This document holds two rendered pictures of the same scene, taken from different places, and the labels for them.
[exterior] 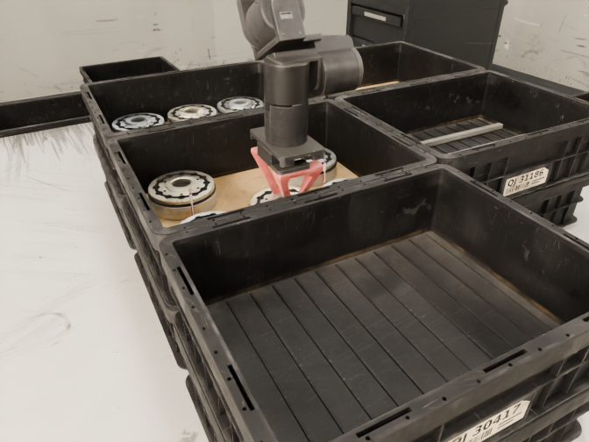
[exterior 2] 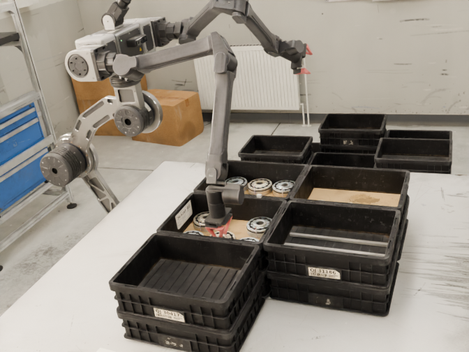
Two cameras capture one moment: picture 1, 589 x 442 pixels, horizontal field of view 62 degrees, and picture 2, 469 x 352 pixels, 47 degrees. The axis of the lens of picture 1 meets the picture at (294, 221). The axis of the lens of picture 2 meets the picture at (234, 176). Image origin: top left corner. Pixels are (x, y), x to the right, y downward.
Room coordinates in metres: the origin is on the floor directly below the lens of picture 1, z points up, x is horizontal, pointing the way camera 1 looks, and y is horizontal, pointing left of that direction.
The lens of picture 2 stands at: (-0.32, -1.35, 1.90)
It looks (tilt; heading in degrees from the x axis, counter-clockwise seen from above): 26 degrees down; 53
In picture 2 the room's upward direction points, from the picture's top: 8 degrees counter-clockwise
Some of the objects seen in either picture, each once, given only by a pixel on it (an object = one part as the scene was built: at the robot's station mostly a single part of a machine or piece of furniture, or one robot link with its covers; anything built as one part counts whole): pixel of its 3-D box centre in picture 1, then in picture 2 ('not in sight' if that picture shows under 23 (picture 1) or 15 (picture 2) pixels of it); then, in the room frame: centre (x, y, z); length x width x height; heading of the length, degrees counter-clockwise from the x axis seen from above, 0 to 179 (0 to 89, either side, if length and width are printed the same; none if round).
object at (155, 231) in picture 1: (266, 156); (222, 218); (0.65, 0.04, 0.92); 0.40 x 0.30 x 0.02; 118
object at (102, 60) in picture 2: not in sight; (109, 62); (0.58, 0.52, 1.45); 0.09 x 0.08 x 0.12; 29
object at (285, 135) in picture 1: (286, 125); (217, 209); (0.61, 0.01, 0.98); 0.10 x 0.07 x 0.07; 27
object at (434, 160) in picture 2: not in sight; (412, 184); (2.12, 0.22, 0.37); 0.40 x 0.30 x 0.45; 119
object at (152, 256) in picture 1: (266, 187); (225, 230); (0.65, 0.04, 0.87); 0.40 x 0.30 x 0.11; 118
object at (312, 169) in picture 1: (289, 176); (218, 228); (0.60, 0.01, 0.91); 0.07 x 0.07 x 0.09; 27
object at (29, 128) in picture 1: (60, 165); (278, 177); (1.73, 0.92, 0.37); 0.40 x 0.30 x 0.45; 119
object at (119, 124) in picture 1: (138, 123); (235, 182); (0.93, 0.31, 0.86); 0.10 x 0.10 x 0.01
